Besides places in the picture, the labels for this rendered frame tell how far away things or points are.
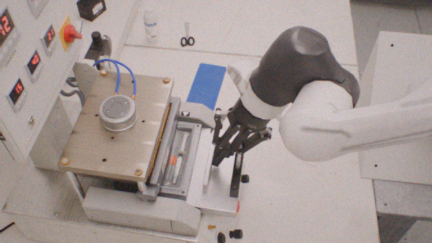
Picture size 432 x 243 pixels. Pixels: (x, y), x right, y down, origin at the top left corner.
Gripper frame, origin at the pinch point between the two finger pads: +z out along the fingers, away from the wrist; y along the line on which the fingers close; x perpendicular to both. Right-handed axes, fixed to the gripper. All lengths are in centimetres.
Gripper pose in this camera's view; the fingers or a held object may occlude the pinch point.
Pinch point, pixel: (220, 153)
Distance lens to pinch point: 97.2
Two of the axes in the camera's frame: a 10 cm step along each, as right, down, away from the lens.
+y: 9.2, 3.5, 1.7
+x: 1.8, -7.7, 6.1
